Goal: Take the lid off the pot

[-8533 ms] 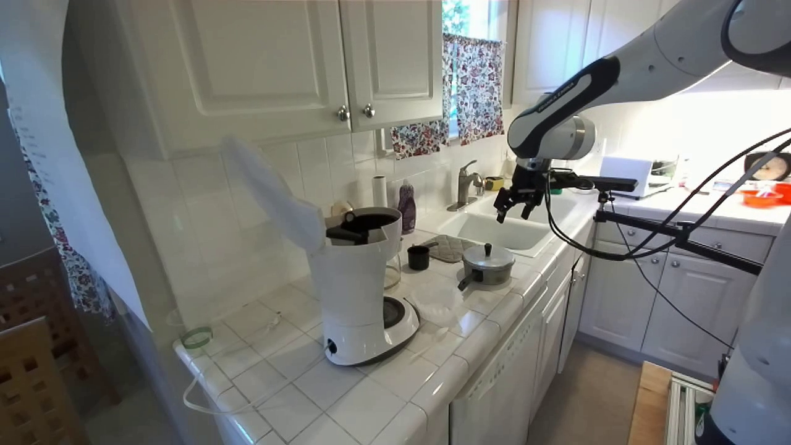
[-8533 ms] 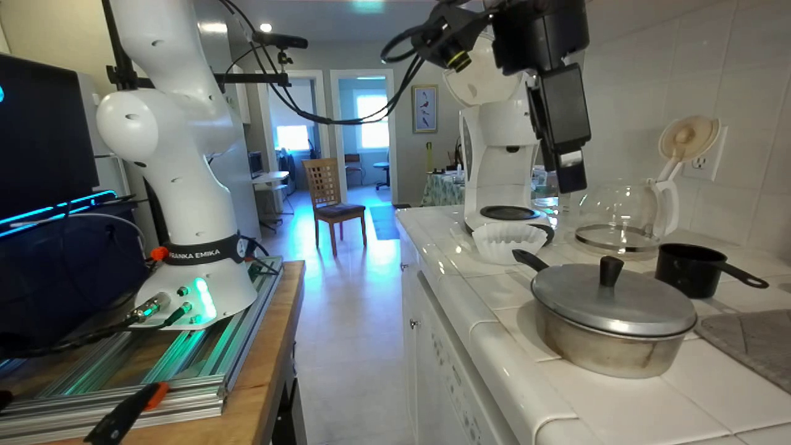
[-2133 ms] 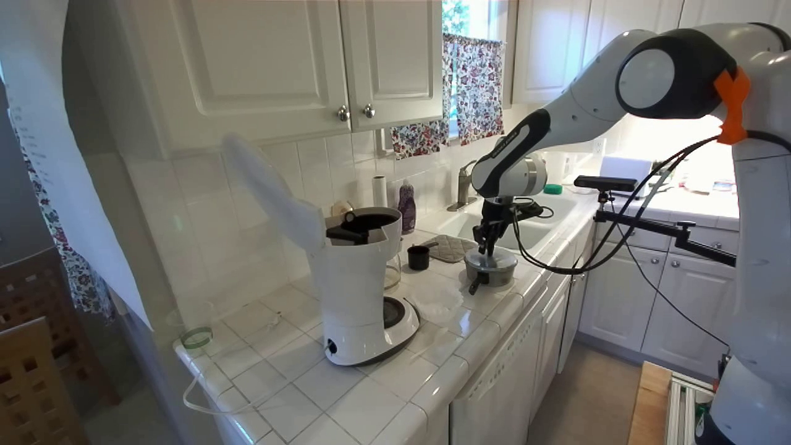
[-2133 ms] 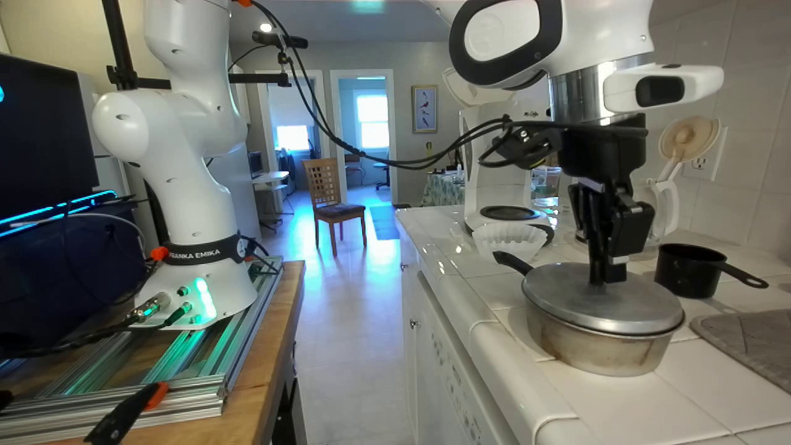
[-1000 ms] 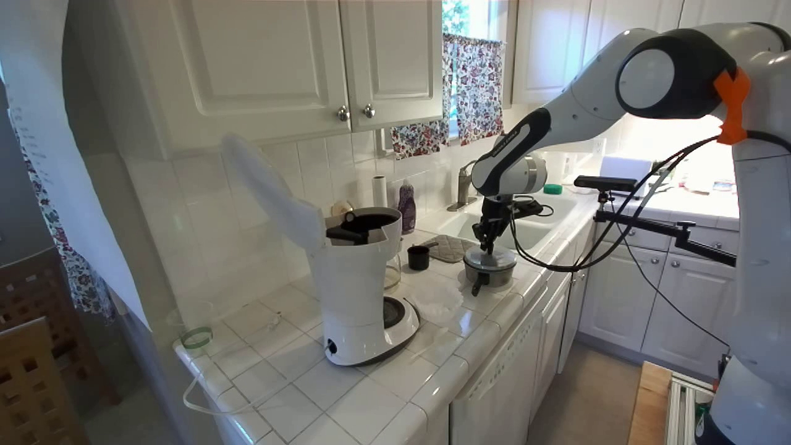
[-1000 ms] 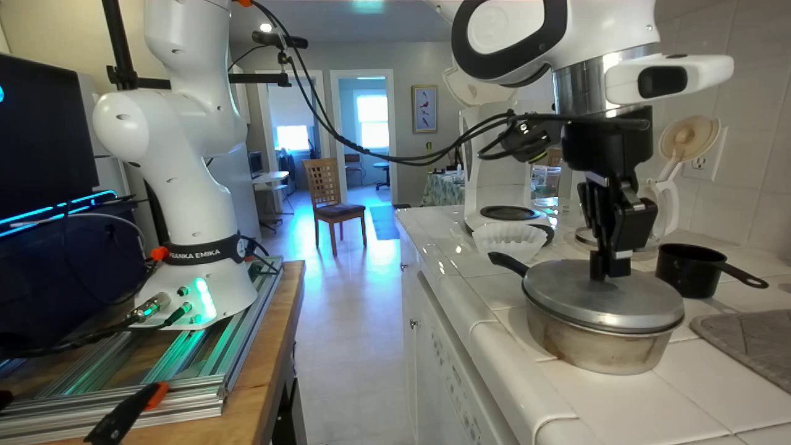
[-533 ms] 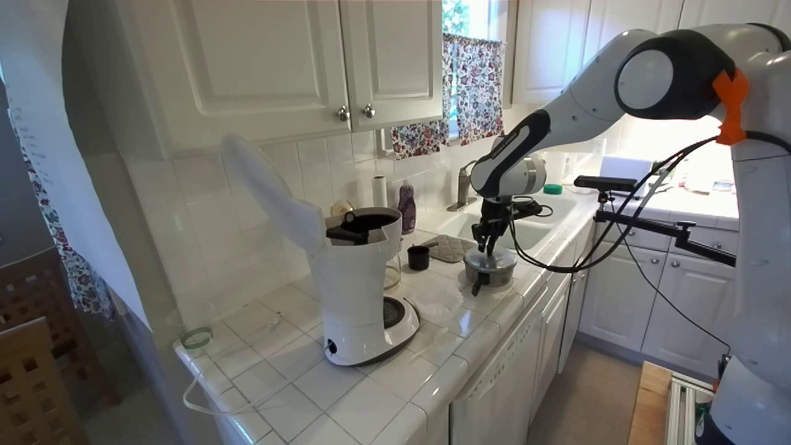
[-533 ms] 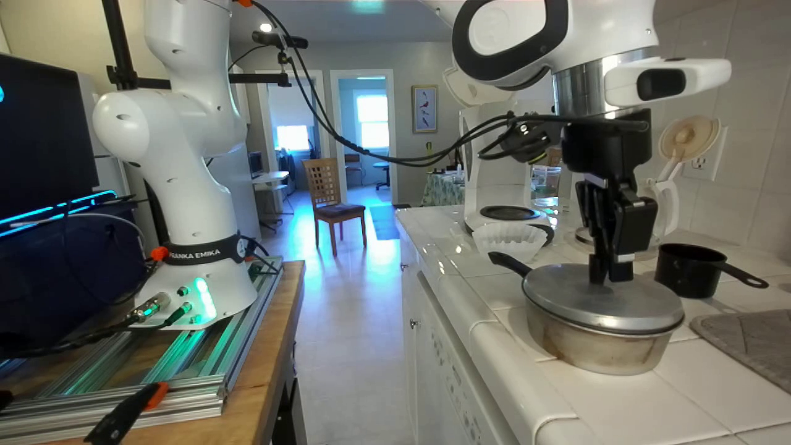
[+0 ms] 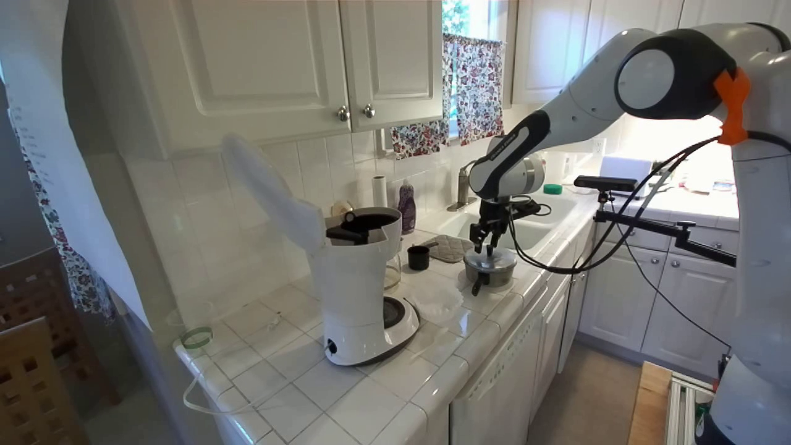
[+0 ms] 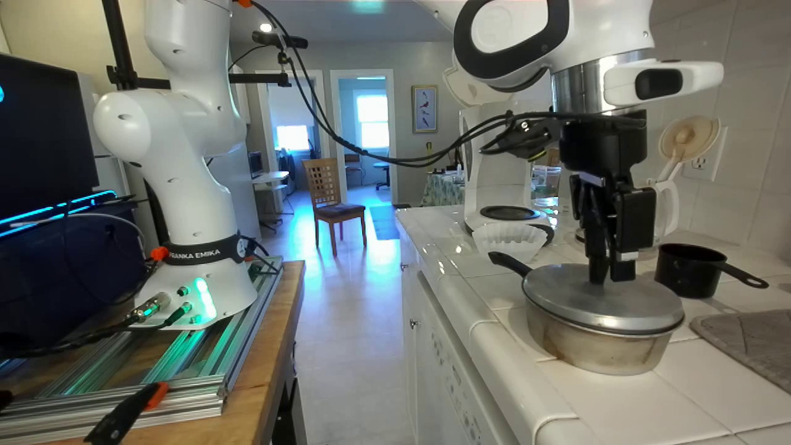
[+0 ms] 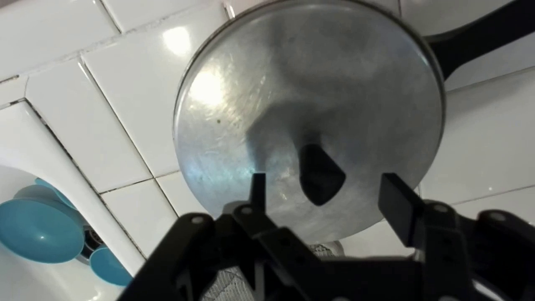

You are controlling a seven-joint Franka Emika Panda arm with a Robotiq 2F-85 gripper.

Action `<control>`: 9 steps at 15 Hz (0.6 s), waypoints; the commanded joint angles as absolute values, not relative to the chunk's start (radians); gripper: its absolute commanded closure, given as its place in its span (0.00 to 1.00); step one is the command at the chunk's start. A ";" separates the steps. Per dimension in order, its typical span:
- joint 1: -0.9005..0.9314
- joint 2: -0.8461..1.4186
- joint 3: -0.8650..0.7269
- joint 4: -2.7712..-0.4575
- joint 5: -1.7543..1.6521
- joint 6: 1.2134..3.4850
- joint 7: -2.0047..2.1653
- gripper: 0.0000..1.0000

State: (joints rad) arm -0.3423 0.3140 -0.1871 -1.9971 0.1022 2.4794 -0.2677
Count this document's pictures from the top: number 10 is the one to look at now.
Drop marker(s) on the black camera mount rod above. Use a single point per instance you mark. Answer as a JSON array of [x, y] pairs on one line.
[[122, 50]]

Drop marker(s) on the metal pot lid black knob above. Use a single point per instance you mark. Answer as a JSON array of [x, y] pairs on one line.
[[607, 303]]

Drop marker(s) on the glass coffee carafe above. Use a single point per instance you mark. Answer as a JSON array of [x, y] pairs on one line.
[[671, 210]]

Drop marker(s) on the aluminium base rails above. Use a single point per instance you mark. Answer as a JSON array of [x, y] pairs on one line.
[[164, 367]]

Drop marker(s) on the white wall outlet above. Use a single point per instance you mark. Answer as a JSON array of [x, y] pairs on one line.
[[712, 163]]

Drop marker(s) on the white coffee maker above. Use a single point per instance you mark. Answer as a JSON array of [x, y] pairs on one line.
[[496, 183]]

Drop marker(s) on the dark computer monitor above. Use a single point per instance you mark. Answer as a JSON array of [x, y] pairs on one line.
[[46, 132]]

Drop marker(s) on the small black measuring cup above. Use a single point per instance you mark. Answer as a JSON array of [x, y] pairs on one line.
[[687, 267]]

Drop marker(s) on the light wooden lattice chair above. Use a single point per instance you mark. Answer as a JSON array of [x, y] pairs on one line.
[[330, 210]]

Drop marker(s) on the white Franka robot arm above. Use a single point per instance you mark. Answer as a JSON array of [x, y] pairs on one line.
[[188, 163]]

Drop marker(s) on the black stereo camera on mount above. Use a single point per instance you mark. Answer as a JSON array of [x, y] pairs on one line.
[[281, 40]]

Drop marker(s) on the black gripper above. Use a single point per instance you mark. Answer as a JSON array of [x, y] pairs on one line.
[[607, 143]]

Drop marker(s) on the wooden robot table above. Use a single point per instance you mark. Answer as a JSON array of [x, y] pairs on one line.
[[263, 361]]

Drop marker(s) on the framed wall picture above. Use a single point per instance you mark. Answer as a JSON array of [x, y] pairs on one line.
[[425, 109]]

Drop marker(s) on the white lower counter cabinet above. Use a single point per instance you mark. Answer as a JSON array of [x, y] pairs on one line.
[[446, 372]]

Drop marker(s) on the cream round plug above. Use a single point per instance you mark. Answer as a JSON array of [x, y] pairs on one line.
[[691, 136]]

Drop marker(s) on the dark blue bag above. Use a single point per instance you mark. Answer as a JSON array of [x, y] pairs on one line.
[[65, 273]]

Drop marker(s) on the blue floor rug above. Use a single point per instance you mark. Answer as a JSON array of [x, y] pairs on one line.
[[383, 220]]

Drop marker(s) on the gray dish mat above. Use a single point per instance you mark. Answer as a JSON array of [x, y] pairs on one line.
[[749, 342]]

